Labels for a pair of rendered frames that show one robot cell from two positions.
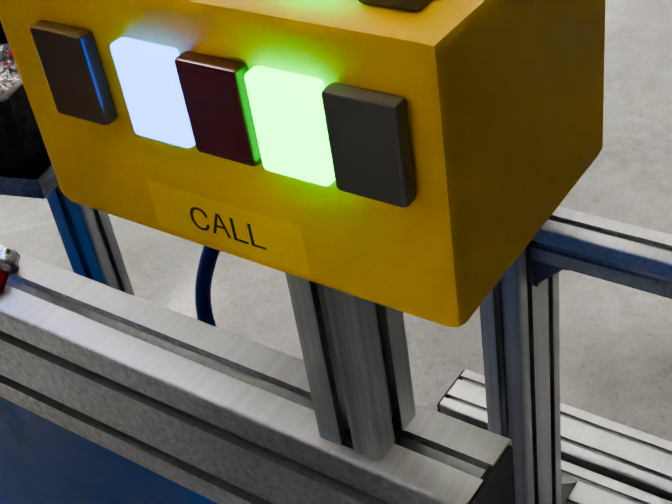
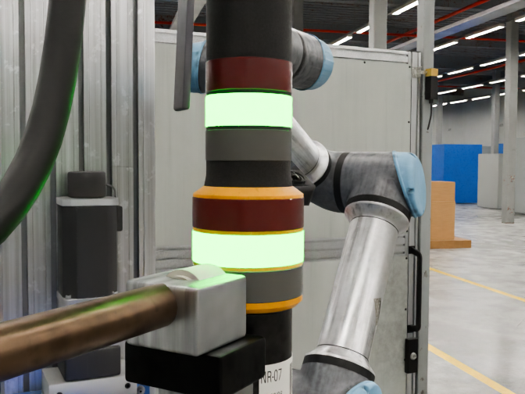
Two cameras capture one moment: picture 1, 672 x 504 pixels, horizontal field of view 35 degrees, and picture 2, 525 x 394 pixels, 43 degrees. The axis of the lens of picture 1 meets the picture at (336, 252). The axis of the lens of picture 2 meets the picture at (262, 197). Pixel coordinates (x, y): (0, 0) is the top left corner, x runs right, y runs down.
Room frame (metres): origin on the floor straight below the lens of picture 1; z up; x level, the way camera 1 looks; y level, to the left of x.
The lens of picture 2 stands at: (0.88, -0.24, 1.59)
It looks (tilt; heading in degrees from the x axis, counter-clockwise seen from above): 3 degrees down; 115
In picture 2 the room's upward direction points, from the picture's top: straight up
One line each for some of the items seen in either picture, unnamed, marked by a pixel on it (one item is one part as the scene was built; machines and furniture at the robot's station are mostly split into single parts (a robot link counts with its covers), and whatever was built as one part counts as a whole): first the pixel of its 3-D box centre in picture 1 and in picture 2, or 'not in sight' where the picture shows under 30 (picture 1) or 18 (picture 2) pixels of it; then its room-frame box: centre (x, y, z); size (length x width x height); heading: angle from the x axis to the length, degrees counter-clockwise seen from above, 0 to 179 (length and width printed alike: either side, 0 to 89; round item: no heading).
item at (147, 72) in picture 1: (155, 93); not in sight; (0.27, 0.04, 1.04); 0.02 x 0.01 x 0.03; 50
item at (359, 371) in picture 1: (348, 312); not in sight; (0.30, 0.00, 0.92); 0.03 x 0.03 x 0.12; 50
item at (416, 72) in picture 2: not in sight; (424, 98); (0.38, 2.28, 1.82); 0.09 x 0.04 x 0.23; 50
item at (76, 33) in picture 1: (74, 73); not in sight; (0.29, 0.07, 1.04); 0.02 x 0.01 x 0.03; 50
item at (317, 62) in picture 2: not in sight; (285, 60); (0.52, 0.62, 1.73); 0.11 x 0.11 x 0.08; 85
